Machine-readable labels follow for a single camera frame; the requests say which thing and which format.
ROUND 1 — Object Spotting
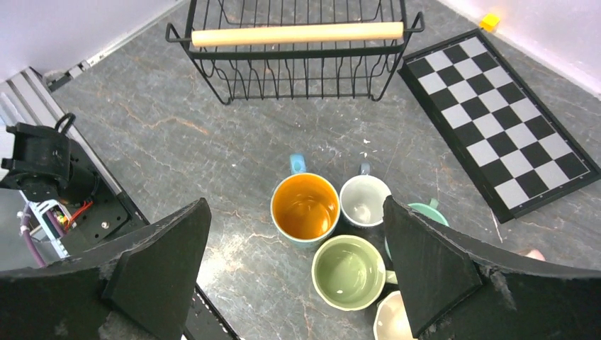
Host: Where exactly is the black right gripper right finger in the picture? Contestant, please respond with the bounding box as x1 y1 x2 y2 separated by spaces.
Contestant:
383 197 600 339

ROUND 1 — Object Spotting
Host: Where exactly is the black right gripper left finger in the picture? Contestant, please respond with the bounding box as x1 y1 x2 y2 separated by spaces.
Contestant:
1 198 211 339

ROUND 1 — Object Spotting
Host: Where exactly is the glossy black mug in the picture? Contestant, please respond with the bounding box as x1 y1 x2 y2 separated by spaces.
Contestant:
373 290 414 340

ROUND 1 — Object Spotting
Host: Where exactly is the small green teacup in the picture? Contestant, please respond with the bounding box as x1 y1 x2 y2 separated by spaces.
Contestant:
383 198 449 261

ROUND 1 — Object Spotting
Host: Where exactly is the pink iridescent mug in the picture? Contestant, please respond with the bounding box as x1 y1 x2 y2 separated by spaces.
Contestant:
517 249 546 261

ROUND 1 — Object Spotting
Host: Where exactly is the light green mug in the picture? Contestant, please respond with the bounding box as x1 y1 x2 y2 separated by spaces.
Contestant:
311 234 398 311

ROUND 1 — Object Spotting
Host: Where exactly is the grey blue mug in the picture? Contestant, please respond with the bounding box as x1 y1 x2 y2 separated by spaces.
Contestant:
339 161 391 228

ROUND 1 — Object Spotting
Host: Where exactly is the blue bottomed mug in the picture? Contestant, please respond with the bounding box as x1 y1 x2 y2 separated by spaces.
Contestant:
270 153 341 249

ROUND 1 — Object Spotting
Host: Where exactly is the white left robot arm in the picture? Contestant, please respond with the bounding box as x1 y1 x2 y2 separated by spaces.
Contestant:
1 113 99 205

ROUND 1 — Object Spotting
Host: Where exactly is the black white chessboard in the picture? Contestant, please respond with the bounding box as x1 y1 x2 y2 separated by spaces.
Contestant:
399 29 600 223

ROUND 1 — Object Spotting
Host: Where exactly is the small yellow cube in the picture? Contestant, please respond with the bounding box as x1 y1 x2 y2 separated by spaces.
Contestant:
479 13 500 33

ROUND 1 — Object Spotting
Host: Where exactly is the aluminium rail frame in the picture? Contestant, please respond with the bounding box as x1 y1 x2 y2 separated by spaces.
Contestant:
0 65 128 264

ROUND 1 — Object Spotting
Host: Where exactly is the black wire dish rack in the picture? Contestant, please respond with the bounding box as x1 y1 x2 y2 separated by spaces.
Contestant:
165 1 425 105

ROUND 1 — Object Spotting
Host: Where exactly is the right wooden rack handle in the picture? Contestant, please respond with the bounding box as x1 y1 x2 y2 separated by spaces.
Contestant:
191 21 405 47

